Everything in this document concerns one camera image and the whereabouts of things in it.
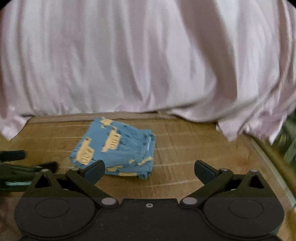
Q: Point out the blue yellow patterned pants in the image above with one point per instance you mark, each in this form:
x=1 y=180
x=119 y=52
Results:
x=124 y=149

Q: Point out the white satin sheet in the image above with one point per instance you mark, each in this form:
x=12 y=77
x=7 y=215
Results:
x=232 y=62

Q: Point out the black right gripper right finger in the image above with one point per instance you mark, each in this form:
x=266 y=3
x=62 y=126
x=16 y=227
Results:
x=223 y=180

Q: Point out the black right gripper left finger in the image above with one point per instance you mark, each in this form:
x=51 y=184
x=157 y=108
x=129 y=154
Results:
x=75 y=188

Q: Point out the brown bamboo mat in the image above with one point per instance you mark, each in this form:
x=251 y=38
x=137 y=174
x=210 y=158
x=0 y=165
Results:
x=179 y=143

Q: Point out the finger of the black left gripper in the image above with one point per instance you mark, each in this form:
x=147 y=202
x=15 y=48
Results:
x=52 y=166
x=8 y=156

